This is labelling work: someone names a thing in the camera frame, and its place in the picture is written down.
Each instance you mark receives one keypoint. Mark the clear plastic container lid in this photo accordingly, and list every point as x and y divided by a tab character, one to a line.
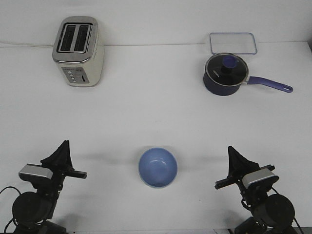
235	43

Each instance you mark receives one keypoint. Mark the glass pot lid blue knob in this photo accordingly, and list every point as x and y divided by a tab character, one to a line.
226	69

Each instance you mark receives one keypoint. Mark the cream and steel toaster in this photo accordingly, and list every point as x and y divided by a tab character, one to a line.
78	51

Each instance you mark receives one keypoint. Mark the blue bowl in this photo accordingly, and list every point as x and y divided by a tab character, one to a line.
157	167

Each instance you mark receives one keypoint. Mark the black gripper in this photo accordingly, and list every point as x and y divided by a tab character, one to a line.
239	166
60	163

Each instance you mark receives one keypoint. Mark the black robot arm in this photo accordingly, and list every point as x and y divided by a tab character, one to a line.
270	214
32	211

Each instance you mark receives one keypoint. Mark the dark blue saucepan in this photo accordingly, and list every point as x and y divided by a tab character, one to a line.
250	80

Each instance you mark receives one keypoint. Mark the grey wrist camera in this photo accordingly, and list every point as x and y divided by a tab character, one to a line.
32	172
262	178

